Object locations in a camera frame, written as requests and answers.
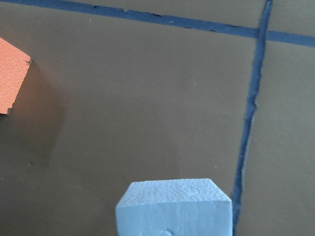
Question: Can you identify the light blue block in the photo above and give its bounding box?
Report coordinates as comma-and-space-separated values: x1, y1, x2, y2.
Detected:
115, 178, 233, 236

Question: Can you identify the brown paper table cover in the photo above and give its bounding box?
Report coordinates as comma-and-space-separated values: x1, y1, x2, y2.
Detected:
0, 0, 315, 236

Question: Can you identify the orange block left side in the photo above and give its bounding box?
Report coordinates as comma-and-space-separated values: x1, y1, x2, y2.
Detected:
0, 39, 32, 115

